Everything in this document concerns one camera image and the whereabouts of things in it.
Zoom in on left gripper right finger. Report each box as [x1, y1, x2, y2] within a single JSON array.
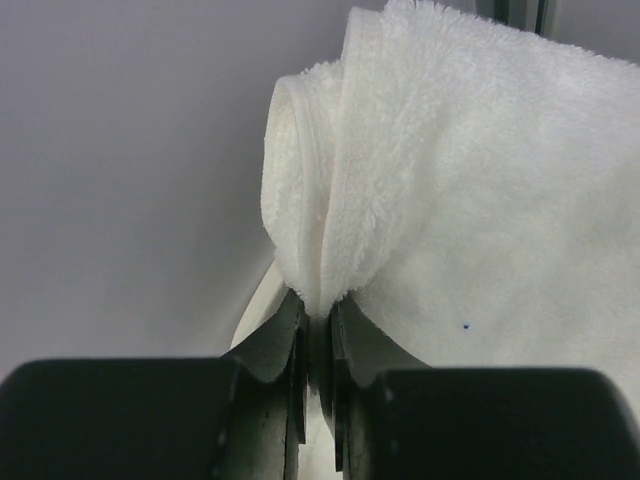
[[327, 298, 429, 479]]

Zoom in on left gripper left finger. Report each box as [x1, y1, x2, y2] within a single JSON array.
[[219, 291, 308, 479]]

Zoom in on white towel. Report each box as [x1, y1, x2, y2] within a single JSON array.
[[261, 1, 639, 409]]

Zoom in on grey aluminium corner post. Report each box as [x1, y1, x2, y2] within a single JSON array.
[[471, 0, 560, 37]]

